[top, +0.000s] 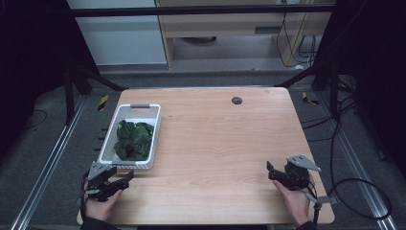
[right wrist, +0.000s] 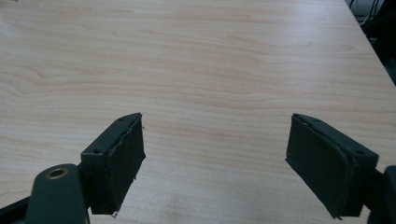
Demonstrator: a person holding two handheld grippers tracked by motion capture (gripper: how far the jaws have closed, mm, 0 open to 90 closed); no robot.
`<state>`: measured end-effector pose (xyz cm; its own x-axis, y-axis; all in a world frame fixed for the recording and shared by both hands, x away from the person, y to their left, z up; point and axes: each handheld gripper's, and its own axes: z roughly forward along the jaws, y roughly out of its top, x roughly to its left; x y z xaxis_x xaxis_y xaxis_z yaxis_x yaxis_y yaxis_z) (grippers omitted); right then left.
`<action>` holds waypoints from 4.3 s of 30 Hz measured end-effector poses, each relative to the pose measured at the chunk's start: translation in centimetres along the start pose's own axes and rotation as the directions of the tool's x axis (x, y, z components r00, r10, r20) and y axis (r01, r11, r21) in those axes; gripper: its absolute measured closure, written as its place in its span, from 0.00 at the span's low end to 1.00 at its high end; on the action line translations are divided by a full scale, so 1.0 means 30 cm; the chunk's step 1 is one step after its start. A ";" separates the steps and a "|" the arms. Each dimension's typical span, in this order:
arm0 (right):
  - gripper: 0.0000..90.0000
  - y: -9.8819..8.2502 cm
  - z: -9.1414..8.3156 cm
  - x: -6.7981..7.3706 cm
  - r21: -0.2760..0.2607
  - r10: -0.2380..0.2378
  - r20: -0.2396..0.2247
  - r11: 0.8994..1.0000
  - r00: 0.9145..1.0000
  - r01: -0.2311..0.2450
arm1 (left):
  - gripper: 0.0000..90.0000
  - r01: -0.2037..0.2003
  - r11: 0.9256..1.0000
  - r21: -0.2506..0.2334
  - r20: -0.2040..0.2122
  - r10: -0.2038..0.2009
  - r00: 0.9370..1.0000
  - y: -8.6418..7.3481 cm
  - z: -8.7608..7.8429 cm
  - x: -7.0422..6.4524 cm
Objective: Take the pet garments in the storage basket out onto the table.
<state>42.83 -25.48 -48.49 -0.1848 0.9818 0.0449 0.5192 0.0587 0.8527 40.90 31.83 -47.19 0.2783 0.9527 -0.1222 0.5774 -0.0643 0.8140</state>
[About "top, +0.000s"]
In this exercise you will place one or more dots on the grey bracket on black post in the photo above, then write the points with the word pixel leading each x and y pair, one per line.
pixel 322 200

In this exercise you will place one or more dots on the black horizontal frame bar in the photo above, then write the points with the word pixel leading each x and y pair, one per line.
pixel 191 11

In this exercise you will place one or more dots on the white cabinet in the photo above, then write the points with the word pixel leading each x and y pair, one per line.
pixel 121 41

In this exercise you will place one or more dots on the dark curtain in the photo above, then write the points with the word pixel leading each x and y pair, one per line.
pixel 32 64
pixel 376 64

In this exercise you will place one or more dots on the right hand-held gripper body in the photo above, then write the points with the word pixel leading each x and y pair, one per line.
pixel 297 174

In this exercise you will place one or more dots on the white plastic basket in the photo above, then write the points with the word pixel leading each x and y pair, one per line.
pixel 110 156

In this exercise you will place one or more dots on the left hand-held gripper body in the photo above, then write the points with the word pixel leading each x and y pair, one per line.
pixel 99 185

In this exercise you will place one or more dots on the person's right hand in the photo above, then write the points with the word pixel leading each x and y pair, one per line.
pixel 295 202

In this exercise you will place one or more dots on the person's left hand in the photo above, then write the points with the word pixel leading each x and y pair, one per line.
pixel 101 207

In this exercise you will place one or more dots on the dark green cloth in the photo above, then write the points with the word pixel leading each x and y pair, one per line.
pixel 134 142

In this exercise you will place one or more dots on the aluminium floor rail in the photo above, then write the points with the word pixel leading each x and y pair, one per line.
pixel 48 166
pixel 360 172

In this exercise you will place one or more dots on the yellow black striped tape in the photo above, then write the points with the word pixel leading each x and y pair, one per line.
pixel 307 99
pixel 102 102

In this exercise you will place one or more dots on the light wooden desk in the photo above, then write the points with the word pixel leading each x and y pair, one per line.
pixel 223 27

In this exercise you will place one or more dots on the black metal stand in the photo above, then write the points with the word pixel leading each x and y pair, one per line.
pixel 333 92
pixel 69 96

